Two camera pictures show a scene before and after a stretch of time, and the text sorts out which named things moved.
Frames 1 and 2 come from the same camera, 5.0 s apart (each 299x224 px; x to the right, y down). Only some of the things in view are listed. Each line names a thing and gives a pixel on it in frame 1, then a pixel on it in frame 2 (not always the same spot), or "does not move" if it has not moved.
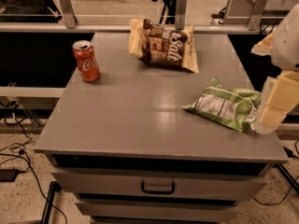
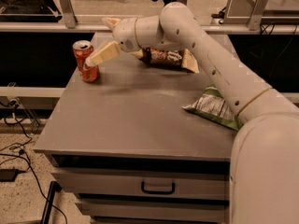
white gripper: x=287 y=44 to x=124 y=35
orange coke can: x=86 y=61 does not move
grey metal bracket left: x=69 y=15 does not move
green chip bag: x=236 y=108 does not move
